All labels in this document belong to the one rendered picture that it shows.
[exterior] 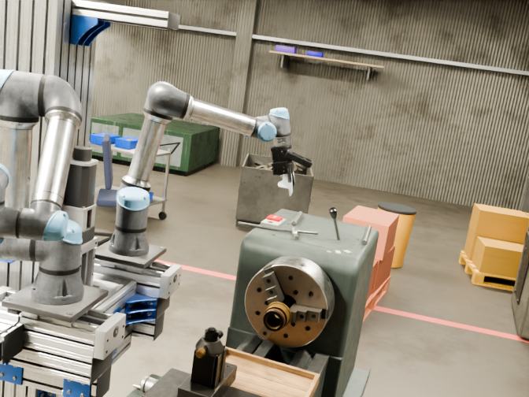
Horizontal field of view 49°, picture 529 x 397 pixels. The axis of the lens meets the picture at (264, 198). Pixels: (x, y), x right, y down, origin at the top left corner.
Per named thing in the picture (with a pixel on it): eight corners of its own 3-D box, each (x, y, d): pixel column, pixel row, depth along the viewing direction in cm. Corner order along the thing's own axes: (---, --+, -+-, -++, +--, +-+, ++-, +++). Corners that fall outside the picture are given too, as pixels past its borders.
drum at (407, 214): (405, 272, 618) (416, 214, 604) (366, 263, 626) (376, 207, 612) (405, 261, 656) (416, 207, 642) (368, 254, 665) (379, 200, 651)
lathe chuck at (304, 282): (242, 316, 227) (267, 244, 219) (316, 351, 220) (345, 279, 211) (234, 324, 219) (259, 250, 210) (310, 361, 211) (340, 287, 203)
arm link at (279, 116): (265, 109, 240) (285, 106, 241) (268, 135, 243) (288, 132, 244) (270, 111, 232) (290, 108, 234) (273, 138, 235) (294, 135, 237)
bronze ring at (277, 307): (270, 296, 206) (262, 305, 198) (295, 302, 204) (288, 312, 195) (266, 320, 208) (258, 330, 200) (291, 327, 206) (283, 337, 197)
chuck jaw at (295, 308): (296, 298, 212) (327, 304, 209) (294, 311, 213) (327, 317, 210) (287, 309, 202) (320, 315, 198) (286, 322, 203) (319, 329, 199)
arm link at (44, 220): (92, 97, 171) (65, 250, 147) (53, 92, 169) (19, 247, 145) (90, 71, 161) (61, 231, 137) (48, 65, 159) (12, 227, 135)
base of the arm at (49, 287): (20, 298, 169) (21, 266, 167) (49, 281, 183) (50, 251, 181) (67, 309, 166) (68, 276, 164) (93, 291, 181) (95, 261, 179)
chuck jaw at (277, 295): (278, 298, 215) (264, 268, 214) (290, 294, 213) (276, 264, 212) (268, 308, 204) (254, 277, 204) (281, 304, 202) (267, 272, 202)
